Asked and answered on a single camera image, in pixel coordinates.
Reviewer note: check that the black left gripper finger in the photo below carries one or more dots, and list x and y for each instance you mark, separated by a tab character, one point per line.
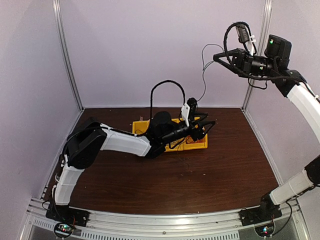
206	126
198	117

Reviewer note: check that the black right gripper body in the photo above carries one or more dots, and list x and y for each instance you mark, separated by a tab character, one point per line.
246	61

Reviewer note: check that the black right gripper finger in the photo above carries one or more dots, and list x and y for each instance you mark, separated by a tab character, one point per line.
230	67
229	54

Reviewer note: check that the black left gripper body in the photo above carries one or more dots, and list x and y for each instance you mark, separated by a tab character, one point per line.
195	133

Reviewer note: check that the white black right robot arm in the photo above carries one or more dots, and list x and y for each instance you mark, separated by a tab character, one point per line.
273	66

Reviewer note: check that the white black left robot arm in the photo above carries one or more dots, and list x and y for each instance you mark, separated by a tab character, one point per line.
92	137

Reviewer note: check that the yellow bin right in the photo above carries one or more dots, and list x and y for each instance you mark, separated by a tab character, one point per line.
189	144

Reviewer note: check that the yellow bin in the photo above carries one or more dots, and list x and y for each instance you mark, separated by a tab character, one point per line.
176	145
140	127
189	144

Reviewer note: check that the yellow bin middle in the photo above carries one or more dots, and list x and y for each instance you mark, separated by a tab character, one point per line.
176	145

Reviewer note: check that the yellow bin left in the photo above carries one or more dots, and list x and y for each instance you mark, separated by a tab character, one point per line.
140	127

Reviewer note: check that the right circuit board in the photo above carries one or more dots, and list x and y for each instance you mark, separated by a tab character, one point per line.
264	230

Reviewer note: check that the circuit board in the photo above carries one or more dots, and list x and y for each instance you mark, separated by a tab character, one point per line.
63	230
264	230

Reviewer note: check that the left circuit board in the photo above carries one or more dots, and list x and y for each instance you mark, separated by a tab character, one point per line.
63	230

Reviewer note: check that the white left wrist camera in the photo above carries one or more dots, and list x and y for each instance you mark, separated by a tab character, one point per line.
188	111

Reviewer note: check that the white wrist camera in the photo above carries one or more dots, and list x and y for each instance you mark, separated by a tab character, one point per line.
188	111
246	38

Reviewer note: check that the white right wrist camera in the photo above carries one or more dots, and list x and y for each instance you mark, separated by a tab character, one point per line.
246	38

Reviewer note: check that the aluminium right corner post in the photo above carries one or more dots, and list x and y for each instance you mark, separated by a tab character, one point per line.
259	67

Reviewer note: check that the aluminium corner post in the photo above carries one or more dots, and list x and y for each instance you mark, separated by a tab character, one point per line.
65	53
259	67

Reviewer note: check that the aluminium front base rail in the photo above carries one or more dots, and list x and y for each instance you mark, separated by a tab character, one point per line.
221	225

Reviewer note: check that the aluminium left corner post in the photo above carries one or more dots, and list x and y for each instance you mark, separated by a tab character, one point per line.
65	53

